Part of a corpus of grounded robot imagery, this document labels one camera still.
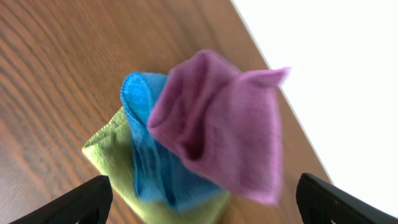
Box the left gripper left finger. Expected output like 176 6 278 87
11 175 113 224

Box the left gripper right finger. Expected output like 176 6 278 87
296 173 397 224

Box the purple microfiber cloth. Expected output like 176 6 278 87
147 50 290 205

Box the green folded cloth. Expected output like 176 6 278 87
82 108 230 224

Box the blue folded cloth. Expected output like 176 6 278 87
120 72 222 212

